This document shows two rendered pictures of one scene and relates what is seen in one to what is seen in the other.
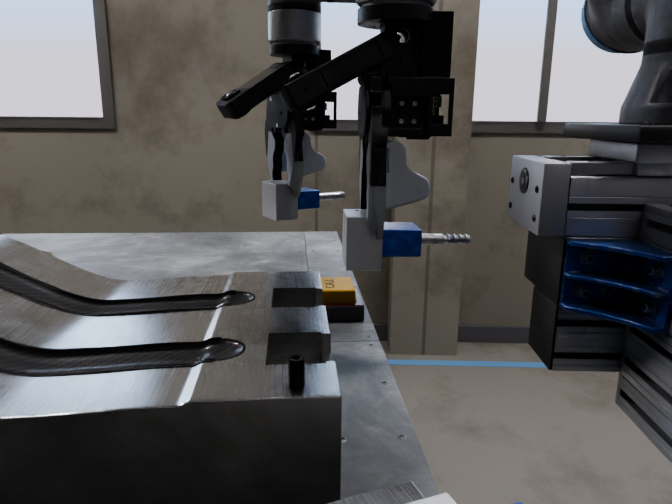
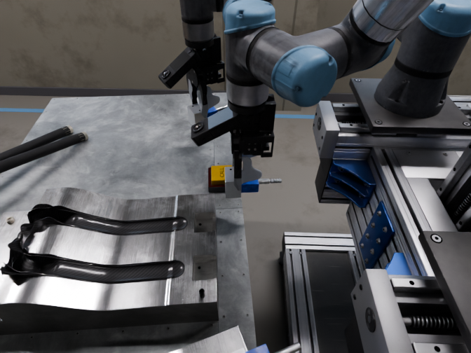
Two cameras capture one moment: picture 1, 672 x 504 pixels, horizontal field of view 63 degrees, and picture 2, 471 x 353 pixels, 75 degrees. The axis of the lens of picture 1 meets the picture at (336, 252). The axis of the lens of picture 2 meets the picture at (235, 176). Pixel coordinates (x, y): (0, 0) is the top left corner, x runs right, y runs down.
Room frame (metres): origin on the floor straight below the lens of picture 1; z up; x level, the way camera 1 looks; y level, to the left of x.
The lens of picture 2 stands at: (0.05, -0.04, 1.43)
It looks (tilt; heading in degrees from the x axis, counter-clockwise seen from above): 45 degrees down; 1
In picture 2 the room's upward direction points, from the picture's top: straight up
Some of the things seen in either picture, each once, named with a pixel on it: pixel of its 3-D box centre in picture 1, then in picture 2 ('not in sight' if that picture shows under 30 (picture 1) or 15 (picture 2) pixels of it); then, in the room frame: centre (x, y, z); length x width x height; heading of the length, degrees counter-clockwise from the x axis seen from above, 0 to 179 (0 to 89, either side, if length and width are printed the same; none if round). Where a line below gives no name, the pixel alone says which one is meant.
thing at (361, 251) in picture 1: (407, 239); (253, 181); (0.55, -0.07, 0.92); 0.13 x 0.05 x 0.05; 94
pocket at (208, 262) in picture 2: (300, 371); (205, 272); (0.35, 0.02, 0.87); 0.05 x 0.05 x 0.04; 5
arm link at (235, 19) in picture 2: not in sight; (250, 43); (0.55, -0.06, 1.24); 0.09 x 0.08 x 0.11; 34
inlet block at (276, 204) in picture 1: (307, 197); (211, 111); (0.84, 0.04, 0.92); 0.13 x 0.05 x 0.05; 122
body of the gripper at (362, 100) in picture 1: (401, 78); (249, 125); (0.55, -0.06, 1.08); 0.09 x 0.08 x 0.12; 94
